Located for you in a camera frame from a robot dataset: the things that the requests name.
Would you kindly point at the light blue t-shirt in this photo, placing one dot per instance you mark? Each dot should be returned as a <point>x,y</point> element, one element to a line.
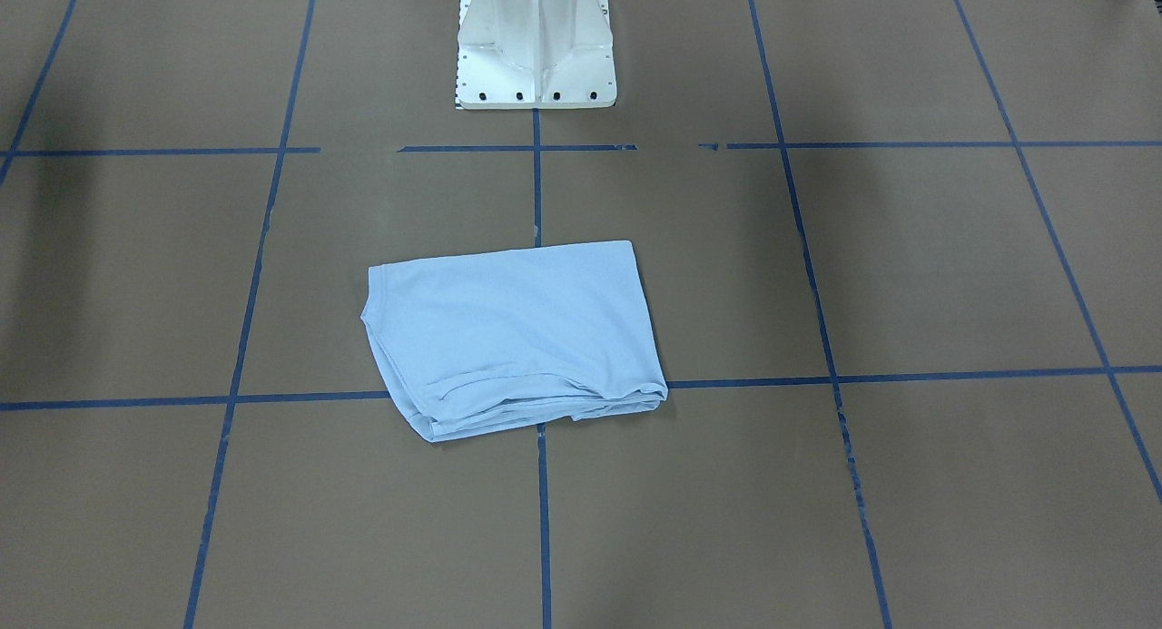
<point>479,343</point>

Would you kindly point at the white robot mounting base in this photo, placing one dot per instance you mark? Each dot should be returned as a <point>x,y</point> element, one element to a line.
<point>518,55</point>

